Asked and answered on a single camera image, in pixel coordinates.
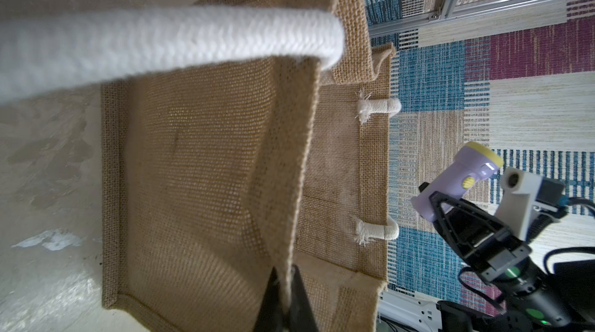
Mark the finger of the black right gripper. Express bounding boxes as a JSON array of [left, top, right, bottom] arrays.
[[418, 182, 479, 248]]

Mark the purple flashlight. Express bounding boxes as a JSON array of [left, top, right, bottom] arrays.
[[411, 141, 504, 223]]

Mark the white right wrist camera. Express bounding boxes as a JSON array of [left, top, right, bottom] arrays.
[[494, 168, 568, 244]]

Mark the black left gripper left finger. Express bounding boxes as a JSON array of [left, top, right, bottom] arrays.
[[253, 268, 289, 332]]

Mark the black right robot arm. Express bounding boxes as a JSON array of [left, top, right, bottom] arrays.
[[413, 179, 594, 331]]

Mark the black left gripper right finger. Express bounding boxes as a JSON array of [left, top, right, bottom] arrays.
[[285, 265, 319, 332]]

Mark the black corrugated cable hose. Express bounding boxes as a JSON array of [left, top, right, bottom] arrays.
[[541, 196, 595, 277]]

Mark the brown jute tote bag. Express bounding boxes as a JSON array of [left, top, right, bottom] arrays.
[[1, 0, 395, 331]]

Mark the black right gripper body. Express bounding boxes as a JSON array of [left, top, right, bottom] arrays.
[[452, 208, 531, 282]]

